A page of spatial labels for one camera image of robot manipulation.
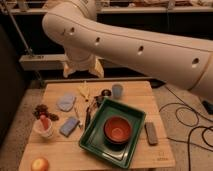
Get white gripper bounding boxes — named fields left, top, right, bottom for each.
left=63, top=47, right=104, bottom=78

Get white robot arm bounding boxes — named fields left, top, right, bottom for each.
left=42, top=0, right=213, bottom=103

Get green plastic tray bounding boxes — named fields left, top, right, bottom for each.
left=79, top=98, right=146, bottom=169

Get yellow banana toy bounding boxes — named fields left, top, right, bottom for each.
left=78, top=81, right=90, bottom=101

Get black scissors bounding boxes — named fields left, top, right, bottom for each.
left=85, top=95, right=103, bottom=127

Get light blue cloth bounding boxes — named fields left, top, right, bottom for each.
left=57, top=93, right=76, bottom=112

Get blue sponge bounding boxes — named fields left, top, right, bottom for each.
left=59, top=117, right=79, bottom=137

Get dark grape bunch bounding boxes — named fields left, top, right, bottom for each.
left=33, top=104, right=59, bottom=121

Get orange bowl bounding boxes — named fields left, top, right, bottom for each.
left=103, top=116, right=132, bottom=144

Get white cup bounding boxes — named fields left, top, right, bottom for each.
left=33, top=119, right=53, bottom=139

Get metal stand pole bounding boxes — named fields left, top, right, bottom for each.
left=2, top=0, right=44, bottom=60

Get red apple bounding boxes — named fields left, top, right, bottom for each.
left=31, top=157, right=49, bottom=171

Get white shelf rail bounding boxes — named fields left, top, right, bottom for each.
left=19, top=54, right=66, bottom=71

